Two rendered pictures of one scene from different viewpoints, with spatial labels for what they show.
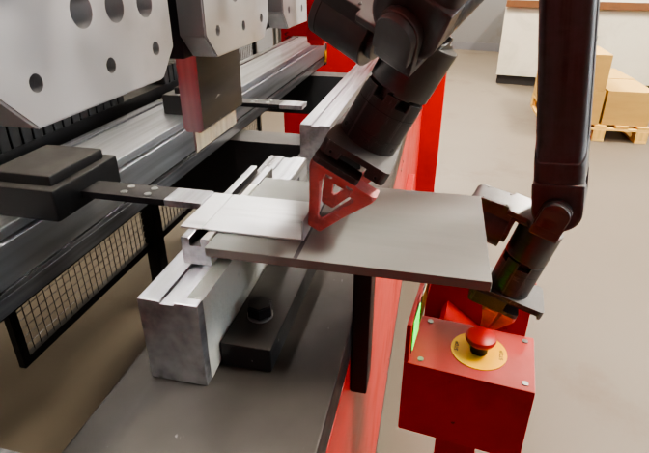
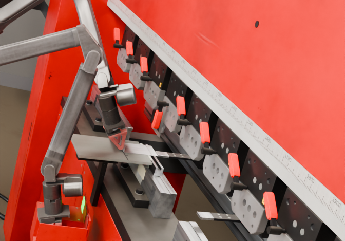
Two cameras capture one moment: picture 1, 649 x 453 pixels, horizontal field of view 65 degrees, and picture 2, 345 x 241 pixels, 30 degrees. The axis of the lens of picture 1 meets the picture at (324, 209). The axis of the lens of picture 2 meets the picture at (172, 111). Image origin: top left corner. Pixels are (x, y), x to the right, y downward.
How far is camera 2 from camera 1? 2.61 m
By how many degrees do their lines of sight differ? 124
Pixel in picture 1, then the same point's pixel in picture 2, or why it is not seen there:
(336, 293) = (112, 185)
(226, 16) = (147, 92)
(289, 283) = (125, 174)
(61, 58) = (132, 74)
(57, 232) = (199, 171)
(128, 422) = not seen: hidden behind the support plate
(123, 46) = (135, 79)
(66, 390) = not seen: outside the picture
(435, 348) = (73, 211)
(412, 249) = (90, 140)
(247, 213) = (139, 148)
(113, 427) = not seen: hidden behind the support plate
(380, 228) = (102, 145)
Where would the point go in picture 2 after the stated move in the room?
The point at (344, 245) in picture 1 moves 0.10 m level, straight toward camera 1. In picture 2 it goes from (107, 141) to (96, 129)
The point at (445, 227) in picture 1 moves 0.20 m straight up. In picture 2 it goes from (85, 145) to (98, 91)
